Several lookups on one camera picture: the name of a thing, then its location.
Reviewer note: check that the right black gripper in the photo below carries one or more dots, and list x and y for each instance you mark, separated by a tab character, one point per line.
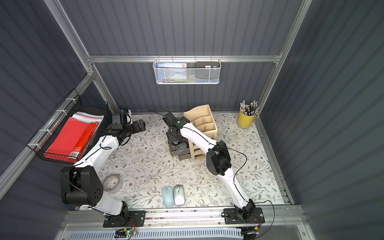
174	139

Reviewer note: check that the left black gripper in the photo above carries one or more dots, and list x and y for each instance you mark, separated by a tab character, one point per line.
139	126

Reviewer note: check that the beige drawer organizer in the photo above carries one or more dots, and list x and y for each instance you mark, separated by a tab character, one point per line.
202	118

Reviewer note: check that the light blue computer mouse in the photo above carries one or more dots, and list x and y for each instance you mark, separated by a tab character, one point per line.
168	197

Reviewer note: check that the white grey computer mouse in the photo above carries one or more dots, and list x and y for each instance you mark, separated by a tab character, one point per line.
179	195

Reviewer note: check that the black computer mouse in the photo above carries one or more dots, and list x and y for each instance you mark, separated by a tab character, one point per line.
180	146

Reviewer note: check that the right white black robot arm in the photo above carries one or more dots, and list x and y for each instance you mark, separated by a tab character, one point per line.
218	161

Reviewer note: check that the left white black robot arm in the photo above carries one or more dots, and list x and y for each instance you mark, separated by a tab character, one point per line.
80	183

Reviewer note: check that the blue white box in basket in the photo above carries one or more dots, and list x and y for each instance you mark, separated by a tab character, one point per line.
166	72

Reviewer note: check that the red folder stack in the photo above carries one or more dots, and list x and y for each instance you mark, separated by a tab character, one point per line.
71	141

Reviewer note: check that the yellow pencil cup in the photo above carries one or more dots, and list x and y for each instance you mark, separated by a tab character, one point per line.
245	121

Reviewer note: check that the black device in basket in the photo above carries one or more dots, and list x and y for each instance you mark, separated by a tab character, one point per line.
203	65

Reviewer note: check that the small green circuit board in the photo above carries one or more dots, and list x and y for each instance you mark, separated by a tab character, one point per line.
125	233

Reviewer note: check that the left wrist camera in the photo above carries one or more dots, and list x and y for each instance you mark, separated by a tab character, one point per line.
125	116

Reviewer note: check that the white mesh wall basket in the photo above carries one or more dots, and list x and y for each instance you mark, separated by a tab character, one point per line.
187	72

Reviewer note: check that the black wire side basket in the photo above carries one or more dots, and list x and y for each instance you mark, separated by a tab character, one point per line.
83	108

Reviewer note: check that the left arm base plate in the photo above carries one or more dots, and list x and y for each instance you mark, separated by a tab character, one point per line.
125	219

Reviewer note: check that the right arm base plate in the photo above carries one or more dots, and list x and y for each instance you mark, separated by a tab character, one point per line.
233	216

